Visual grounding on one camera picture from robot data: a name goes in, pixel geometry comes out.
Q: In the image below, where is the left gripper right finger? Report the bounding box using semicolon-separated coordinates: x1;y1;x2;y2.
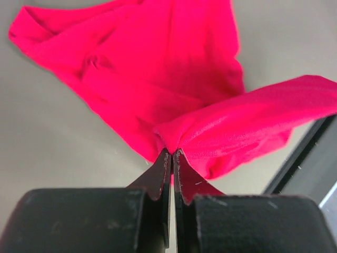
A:
172;150;334;252

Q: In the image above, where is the red t-shirt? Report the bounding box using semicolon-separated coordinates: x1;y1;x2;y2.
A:
8;1;336;180

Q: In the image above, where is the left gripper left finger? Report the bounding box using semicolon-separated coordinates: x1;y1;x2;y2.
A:
1;149;172;252

